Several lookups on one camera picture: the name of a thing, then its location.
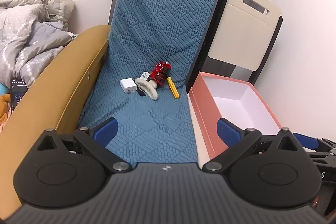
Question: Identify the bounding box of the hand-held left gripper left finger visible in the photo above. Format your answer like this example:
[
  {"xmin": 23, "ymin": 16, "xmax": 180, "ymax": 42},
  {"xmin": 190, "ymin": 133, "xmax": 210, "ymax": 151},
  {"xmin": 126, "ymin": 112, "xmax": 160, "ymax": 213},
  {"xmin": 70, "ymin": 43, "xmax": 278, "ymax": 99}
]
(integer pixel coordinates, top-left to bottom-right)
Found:
[{"xmin": 37, "ymin": 117, "xmax": 132, "ymax": 173}]

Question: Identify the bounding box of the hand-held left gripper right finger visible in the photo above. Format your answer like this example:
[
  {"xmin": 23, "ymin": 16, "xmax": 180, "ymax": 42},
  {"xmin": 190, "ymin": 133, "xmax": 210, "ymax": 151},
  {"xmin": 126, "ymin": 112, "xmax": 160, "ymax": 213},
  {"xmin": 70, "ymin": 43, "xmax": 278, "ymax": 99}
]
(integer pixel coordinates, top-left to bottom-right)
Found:
[{"xmin": 203, "ymin": 118, "xmax": 300, "ymax": 173}]

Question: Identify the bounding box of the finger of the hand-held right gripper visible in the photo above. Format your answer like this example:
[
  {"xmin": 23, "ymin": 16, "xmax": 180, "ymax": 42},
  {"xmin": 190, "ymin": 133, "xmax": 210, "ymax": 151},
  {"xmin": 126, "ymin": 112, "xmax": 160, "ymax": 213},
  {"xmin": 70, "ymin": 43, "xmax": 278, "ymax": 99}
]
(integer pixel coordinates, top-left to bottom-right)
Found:
[{"xmin": 293, "ymin": 132, "xmax": 336, "ymax": 159}]

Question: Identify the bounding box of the pink cardboard box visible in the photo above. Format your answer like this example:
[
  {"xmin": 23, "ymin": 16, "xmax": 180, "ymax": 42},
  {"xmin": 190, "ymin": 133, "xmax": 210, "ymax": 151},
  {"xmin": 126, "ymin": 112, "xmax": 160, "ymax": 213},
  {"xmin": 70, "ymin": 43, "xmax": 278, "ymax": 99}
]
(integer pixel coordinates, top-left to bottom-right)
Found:
[{"xmin": 187, "ymin": 72, "xmax": 282, "ymax": 170}]

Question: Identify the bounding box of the white charger cube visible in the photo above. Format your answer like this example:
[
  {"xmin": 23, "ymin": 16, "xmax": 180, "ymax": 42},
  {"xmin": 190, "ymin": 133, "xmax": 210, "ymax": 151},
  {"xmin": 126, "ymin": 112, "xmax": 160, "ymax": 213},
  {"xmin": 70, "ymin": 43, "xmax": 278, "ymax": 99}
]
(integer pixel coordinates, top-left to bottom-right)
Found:
[{"xmin": 120, "ymin": 78, "xmax": 138, "ymax": 95}]

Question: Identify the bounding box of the white fluffy brush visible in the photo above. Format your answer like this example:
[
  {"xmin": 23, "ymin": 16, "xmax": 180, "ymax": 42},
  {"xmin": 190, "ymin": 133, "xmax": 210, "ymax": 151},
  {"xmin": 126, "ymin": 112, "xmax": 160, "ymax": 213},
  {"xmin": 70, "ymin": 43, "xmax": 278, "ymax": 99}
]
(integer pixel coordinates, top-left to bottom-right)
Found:
[{"xmin": 135, "ymin": 77, "xmax": 159, "ymax": 101}]

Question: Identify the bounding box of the yellow screwdriver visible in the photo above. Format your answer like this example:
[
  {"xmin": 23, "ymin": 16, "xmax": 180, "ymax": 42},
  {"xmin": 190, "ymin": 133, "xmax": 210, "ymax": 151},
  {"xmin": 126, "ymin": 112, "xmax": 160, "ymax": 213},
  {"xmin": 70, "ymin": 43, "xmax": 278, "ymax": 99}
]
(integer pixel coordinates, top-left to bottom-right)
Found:
[{"xmin": 167, "ymin": 76, "xmax": 180, "ymax": 99}]

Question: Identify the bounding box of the red metal toy part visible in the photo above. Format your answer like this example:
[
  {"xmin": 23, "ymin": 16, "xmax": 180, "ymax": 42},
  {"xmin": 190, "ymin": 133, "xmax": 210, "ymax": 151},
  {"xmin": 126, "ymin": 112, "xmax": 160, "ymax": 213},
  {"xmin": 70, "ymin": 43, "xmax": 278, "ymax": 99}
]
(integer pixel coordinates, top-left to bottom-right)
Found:
[{"xmin": 150, "ymin": 61, "xmax": 172, "ymax": 88}]

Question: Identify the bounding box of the mustard yellow armrest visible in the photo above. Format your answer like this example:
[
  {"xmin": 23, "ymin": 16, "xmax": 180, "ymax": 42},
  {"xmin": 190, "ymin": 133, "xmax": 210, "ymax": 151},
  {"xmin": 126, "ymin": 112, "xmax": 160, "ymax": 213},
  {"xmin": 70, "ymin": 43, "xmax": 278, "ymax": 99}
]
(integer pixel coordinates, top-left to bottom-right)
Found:
[{"xmin": 0, "ymin": 25, "xmax": 112, "ymax": 214}]

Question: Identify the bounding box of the black smartphone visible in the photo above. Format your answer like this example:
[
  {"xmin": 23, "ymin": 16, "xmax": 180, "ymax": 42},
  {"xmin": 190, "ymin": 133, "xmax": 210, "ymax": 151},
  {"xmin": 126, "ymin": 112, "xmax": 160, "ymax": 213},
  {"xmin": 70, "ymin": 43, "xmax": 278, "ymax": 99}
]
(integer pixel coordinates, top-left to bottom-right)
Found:
[{"xmin": 10, "ymin": 77, "xmax": 28, "ymax": 112}]

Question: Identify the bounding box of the orange cloth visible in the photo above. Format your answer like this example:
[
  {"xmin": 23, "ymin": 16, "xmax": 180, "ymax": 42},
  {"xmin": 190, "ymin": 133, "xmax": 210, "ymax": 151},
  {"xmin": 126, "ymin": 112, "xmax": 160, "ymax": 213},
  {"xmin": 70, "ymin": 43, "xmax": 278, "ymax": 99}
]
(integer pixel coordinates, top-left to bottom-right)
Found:
[{"xmin": 0, "ymin": 94, "xmax": 12, "ymax": 133}]

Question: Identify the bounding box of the blue textured seat cover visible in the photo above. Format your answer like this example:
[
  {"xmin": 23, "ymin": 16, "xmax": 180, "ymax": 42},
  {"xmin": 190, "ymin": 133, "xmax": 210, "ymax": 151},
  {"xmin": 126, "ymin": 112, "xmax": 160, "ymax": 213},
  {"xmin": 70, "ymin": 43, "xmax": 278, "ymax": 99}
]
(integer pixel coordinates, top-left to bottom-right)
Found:
[{"xmin": 79, "ymin": 0, "xmax": 221, "ymax": 164}]

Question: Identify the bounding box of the grey dotted duvet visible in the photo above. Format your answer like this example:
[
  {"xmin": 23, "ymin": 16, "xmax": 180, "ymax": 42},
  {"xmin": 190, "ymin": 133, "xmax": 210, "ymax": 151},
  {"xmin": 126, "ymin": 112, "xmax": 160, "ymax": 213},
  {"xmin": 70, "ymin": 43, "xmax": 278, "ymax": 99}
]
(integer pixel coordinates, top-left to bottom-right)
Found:
[{"xmin": 0, "ymin": 4, "xmax": 79, "ymax": 89}]

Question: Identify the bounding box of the beige puffer jacket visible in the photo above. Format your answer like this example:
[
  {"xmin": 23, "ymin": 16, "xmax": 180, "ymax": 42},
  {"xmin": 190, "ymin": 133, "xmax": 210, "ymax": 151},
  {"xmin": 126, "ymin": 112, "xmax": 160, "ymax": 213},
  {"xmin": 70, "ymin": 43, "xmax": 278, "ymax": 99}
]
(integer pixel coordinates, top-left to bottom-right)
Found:
[{"xmin": 0, "ymin": 0, "xmax": 76, "ymax": 30}]

